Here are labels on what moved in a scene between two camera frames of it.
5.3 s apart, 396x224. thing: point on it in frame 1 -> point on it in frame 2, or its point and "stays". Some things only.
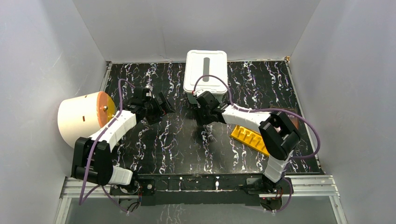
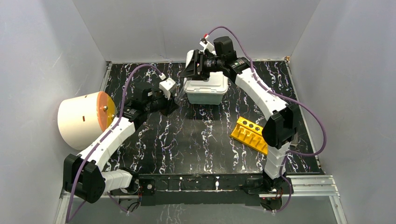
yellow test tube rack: (250, 138) stays
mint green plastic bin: (192, 99) stays
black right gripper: (203, 122) -> (191, 70)
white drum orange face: (82, 115) stays
